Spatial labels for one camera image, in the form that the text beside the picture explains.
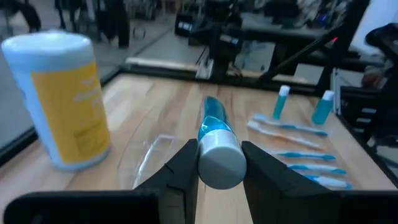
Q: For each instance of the black office chair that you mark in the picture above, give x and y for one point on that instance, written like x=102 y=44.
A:
x=384 y=37

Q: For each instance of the teal mouthwash bottle white cap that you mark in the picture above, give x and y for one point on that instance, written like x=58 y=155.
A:
x=322 y=110
x=280 y=104
x=220 y=155

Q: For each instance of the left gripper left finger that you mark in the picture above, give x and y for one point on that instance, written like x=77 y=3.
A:
x=174 y=186

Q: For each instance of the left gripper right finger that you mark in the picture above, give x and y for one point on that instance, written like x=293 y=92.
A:
x=273 y=193

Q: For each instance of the dark background workbench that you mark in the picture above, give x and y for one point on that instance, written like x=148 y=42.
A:
x=280 y=32

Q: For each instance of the blue toothbrush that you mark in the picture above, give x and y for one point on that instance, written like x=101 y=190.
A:
x=306 y=155
x=329 y=182
x=314 y=168
x=292 y=127

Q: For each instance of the yellow-label wipes canister white lid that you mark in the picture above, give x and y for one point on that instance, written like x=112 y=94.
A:
x=62 y=109

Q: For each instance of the clear acrylic holder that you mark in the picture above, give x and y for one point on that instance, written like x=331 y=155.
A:
x=155 y=149

